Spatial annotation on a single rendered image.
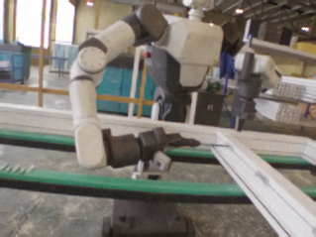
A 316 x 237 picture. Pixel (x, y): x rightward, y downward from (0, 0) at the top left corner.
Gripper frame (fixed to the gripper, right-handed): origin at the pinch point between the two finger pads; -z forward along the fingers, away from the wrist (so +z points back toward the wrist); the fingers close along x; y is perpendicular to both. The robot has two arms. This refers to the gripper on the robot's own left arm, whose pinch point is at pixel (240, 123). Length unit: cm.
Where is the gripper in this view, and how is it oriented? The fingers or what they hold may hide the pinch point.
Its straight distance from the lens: 84.6
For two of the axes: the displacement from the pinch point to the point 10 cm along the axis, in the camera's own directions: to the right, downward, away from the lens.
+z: 1.4, -9.6, -2.5
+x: 1.0, 2.7, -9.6
